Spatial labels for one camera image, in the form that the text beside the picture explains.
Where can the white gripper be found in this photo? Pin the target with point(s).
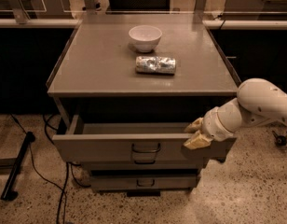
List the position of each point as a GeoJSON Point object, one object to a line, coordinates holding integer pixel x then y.
{"type": "Point", "coordinates": [211, 124]}

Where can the grey top drawer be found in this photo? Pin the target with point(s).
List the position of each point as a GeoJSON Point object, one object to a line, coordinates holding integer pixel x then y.
{"type": "Point", "coordinates": [140, 143]}

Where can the grey drawer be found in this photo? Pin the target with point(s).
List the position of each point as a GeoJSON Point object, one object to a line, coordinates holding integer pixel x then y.
{"type": "Point", "coordinates": [134, 165]}
{"type": "Point", "coordinates": [140, 143]}
{"type": "Point", "coordinates": [136, 182]}

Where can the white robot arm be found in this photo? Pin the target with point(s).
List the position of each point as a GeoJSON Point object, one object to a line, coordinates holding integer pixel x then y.
{"type": "Point", "coordinates": [258, 102]}

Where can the grey drawer cabinet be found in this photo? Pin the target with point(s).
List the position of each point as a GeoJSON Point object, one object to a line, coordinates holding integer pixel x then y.
{"type": "Point", "coordinates": [97, 80]}

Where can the grey bottom drawer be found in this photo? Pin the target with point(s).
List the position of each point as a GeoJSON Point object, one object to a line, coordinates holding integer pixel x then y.
{"type": "Point", "coordinates": [136, 182]}

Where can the grey middle drawer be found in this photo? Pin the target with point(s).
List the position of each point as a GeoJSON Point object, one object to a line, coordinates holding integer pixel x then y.
{"type": "Point", "coordinates": [134, 165]}

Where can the black wheeled base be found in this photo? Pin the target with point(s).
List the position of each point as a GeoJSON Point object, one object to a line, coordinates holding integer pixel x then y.
{"type": "Point", "coordinates": [280, 140]}

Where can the crushed silver can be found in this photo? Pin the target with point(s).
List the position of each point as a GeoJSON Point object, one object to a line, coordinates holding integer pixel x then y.
{"type": "Point", "coordinates": [155, 65]}

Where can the white ceramic bowl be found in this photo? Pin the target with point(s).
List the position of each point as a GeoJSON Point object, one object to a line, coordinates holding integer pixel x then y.
{"type": "Point", "coordinates": [145, 38]}

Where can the black metal floor stand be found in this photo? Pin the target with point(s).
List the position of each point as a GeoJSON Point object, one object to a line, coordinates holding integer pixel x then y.
{"type": "Point", "coordinates": [8, 193]}

